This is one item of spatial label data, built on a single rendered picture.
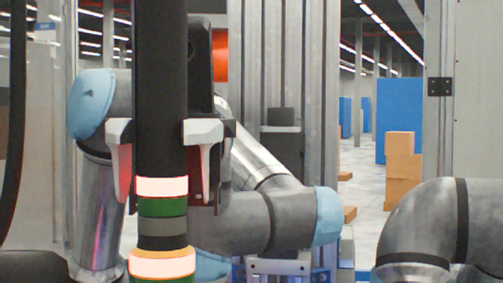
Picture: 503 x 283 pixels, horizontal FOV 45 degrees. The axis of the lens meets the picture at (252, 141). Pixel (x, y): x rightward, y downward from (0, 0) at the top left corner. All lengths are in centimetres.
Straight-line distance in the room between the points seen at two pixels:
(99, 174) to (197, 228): 42
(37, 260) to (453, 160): 180
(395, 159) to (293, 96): 840
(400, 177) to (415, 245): 893
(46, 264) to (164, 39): 25
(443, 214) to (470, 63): 144
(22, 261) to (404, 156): 925
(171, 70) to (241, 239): 33
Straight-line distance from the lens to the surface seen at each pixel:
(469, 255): 84
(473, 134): 221
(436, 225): 81
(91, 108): 97
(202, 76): 51
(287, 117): 128
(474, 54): 222
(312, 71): 135
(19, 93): 39
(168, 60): 39
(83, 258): 118
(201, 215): 66
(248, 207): 69
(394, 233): 82
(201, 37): 50
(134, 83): 41
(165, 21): 40
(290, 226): 71
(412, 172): 971
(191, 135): 38
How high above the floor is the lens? 157
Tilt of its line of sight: 3 degrees down
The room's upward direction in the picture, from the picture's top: straight up
